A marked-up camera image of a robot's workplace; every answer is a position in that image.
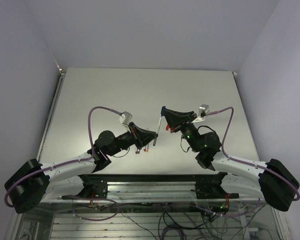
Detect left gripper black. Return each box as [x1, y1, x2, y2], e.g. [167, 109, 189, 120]
[107, 121, 158, 156]

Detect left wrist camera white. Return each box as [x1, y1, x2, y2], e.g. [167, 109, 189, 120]
[119, 111, 133, 126]

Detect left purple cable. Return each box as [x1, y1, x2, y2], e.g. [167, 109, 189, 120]
[4, 106, 123, 208]

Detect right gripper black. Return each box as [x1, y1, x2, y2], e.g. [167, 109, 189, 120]
[162, 108, 201, 153]

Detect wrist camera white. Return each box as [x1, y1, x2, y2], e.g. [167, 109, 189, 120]
[192, 104, 210, 123]
[119, 111, 133, 126]

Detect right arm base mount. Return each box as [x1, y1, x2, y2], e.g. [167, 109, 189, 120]
[191, 172, 239, 199]

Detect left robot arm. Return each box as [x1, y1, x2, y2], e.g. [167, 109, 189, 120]
[4, 122, 158, 214]

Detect purple cable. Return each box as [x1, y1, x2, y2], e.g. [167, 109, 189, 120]
[4, 106, 123, 208]
[206, 106, 300, 203]

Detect loose cables under table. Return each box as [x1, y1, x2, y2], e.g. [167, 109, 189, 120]
[72, 198, 261, 240]

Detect blue-ended white pen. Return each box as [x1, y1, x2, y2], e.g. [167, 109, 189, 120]
[152, 114, 163, 147]

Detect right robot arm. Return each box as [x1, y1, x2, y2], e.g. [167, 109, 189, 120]
[160, 104, 300, 212]

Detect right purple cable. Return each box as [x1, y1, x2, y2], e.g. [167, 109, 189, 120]
[206, 106, 300, 203]

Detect aluminium frame rail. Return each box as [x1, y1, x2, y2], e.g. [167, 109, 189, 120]
[107, 181, 196, 200]

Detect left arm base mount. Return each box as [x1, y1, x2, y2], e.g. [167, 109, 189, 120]
[77, 174, 108, 199]

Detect yellow-ended white pen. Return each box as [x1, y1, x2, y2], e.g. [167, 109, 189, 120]
[144, 143, 150, 153]

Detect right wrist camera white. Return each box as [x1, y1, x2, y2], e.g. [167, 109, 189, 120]
[192, 104, 210, 123]

